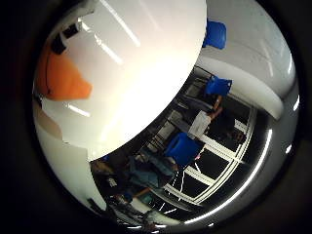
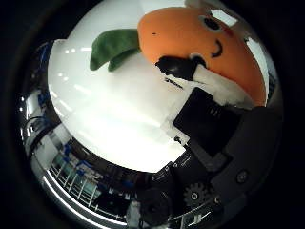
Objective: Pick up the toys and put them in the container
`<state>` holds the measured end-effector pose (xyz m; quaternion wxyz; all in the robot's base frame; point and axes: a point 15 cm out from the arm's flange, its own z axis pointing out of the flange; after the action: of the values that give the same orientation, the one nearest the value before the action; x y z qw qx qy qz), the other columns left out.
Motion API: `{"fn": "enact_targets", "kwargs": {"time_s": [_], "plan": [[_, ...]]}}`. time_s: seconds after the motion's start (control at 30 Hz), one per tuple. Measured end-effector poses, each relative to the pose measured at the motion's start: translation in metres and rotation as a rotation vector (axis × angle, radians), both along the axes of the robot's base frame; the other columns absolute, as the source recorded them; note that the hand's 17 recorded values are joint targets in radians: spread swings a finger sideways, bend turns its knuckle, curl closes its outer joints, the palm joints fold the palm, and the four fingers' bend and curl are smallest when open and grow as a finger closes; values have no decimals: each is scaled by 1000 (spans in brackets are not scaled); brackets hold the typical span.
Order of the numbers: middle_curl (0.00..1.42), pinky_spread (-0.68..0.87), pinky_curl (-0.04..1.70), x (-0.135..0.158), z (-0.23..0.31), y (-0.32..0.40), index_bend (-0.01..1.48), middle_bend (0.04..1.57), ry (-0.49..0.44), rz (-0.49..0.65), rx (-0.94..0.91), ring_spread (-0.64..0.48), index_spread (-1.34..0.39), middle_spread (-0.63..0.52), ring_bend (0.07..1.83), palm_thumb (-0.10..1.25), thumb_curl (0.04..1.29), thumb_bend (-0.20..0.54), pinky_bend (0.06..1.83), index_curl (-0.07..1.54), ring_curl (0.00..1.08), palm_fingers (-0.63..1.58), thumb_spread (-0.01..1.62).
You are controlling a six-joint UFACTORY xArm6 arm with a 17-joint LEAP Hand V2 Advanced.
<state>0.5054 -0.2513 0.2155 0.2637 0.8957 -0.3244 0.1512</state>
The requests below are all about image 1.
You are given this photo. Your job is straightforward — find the blue chair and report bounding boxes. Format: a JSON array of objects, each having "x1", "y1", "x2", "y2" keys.
[
  {"x1": 204, "y1": 75, "x2": 234, "y2": 98},
  {"x1": 202, "y1": 19, "x2": 228, "y2": 51},
  {"x1": 164, "y1": 132, "x2": 205, "y2": 169}
]

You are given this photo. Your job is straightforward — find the white window frame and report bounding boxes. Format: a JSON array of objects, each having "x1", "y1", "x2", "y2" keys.
[{"x1": 161, "y1": 97, "x2": 275, "y2": 210}]

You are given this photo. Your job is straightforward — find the orange plush carrot toy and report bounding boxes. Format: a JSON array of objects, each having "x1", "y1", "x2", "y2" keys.
[{"x1": 33, "y1": 41, "x2": 94, "y2": 101}]

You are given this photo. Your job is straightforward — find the brown wooden pole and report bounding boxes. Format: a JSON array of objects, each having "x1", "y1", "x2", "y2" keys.
[{"x1": 134, "y1": 187, "x2": 154, "y2": 199}]

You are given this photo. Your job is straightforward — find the white curved table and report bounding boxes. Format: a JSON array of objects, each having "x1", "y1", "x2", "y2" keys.
[{"x1": 194, "y1": 55, "x2": 286, "y2": 121}]

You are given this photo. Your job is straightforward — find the teal blue jacket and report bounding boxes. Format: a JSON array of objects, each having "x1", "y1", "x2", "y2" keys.
[{"x1": 126, "y1": 151, "x2": 178, "y2": 190}]

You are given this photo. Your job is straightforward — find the white paper sheet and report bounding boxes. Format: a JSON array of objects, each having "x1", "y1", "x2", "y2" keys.
[{"x1": 187, "y1": 109, "x2": 213, "y2": 139}]

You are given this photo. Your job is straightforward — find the brown furry item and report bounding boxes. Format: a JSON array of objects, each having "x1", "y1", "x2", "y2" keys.
[{"x1": 92, "y1": 160, "x2": 115, "y2": 177}]

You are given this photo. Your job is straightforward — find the person in black clothes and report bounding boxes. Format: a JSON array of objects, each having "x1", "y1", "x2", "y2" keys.
[{"x1": 208, "y1": 97, "x2": 249, "y2": 144}]

